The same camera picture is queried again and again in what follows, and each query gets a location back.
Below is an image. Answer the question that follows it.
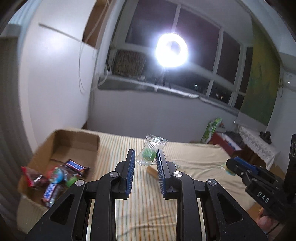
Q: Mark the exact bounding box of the jelly cup with blue lid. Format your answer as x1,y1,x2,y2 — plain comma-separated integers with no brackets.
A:
221,163,236,176

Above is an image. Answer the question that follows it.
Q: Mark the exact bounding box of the clear packet green gummy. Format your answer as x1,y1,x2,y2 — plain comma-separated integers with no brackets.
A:
135,134,168,166

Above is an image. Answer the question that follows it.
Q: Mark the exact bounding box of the dark green candy packet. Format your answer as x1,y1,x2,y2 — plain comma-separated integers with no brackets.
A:
65,176,79,188

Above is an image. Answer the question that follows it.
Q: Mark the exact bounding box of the dark cake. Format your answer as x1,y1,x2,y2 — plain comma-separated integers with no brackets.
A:
61,168,74,182

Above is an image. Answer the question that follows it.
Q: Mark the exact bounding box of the colourful jelly snack packet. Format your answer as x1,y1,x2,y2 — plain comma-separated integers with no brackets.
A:
47,167,64,184

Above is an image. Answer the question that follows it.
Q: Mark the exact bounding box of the brown Snickers bar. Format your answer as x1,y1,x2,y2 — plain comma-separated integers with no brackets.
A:
41,183,63,208

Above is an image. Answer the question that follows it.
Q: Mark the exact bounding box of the red clear snack packet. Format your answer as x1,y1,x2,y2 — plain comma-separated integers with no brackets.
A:
21,167,50,188

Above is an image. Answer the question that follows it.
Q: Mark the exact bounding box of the person's right hand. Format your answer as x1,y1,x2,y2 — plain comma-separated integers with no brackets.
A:
256,216,279,234

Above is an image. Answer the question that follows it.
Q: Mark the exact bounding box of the clear bag of bread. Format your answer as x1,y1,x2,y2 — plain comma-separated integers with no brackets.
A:
146,164,180,179

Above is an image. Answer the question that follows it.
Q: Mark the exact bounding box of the red storage box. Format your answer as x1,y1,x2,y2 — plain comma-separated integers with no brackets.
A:
209,132,242,157

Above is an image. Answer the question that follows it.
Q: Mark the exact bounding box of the white lace table cloth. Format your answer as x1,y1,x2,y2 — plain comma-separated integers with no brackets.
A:
238,126,279,170

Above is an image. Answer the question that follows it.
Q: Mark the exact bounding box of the green white carton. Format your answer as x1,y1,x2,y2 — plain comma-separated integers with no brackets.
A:
201,118,222,144

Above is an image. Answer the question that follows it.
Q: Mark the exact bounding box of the cardboard box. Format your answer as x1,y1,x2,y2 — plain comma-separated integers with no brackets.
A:
16,129,100,234

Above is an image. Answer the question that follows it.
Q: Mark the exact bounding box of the woven basket on sill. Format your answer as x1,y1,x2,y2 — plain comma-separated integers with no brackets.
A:
112,50,147,78

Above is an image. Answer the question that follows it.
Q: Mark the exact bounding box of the green wall curtain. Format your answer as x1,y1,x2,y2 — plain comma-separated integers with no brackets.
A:
240,21,280,126

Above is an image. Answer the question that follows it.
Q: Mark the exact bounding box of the white hanging cable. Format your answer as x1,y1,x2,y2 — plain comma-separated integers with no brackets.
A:
77,0,112,93

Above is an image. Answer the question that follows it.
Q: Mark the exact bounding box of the ring light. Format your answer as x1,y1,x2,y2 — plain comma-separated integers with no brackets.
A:
154,32,189,69

